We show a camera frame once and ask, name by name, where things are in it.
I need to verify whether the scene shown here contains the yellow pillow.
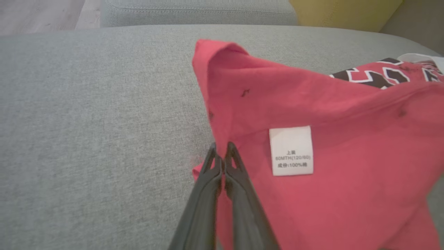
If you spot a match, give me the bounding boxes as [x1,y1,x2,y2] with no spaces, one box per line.
[290,0,404,32]

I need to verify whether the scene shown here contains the grey sofa back cushion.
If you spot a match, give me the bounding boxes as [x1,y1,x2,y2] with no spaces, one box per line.
[101,0,298,27]

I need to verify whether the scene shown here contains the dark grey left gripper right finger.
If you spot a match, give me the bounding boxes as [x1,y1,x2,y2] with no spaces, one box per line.
[224,142,280,250]

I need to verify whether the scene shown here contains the grey sofa seat cushion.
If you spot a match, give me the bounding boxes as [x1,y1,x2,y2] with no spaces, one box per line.
[0,24,444,250]

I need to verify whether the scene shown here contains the grey sofa corner cushion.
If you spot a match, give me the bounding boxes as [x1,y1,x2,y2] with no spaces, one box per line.
[380,0,444,54]

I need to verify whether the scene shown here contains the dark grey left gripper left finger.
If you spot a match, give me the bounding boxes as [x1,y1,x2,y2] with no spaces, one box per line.
[168,142,222,250]

